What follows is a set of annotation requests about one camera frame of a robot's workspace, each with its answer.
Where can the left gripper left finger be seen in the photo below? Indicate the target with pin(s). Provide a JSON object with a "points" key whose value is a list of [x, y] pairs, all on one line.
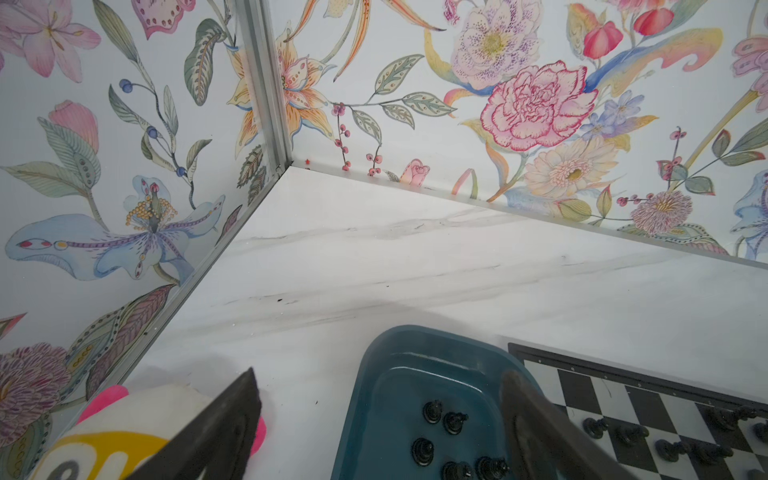
{"points": [[218, 442]]}

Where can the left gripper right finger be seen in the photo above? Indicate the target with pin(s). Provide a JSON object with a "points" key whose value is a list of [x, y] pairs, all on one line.
{"points": [[541, 441]]}

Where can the yellow white plush toy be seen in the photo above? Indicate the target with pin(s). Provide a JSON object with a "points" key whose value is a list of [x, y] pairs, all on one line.
{"points": [[119, 437]]}

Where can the black white chessboard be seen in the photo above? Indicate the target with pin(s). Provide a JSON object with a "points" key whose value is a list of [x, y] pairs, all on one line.
{"points": [[654, 428]]}

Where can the teal plastic tray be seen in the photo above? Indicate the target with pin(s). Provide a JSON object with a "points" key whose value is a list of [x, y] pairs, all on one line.
{"points": [[427, 405]]}

